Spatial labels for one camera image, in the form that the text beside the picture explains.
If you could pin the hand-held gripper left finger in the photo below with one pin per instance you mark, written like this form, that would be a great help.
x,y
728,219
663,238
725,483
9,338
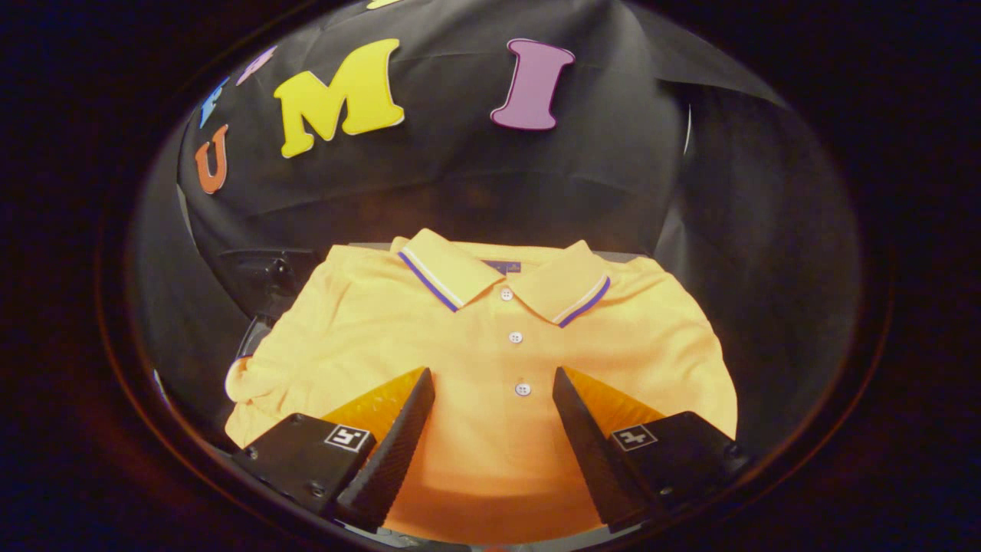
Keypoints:
x,y
391,452

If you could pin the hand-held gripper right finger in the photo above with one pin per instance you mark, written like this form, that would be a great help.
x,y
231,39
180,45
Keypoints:
x,y
590,452

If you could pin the orange polo shirt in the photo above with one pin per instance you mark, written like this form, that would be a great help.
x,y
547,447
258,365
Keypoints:
x,y
490,368

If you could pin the dark washing machine lid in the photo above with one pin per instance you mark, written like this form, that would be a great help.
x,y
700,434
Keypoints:
x,y
268,272

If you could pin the black backdrop cloth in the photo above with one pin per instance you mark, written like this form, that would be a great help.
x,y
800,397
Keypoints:
x,y
460,176

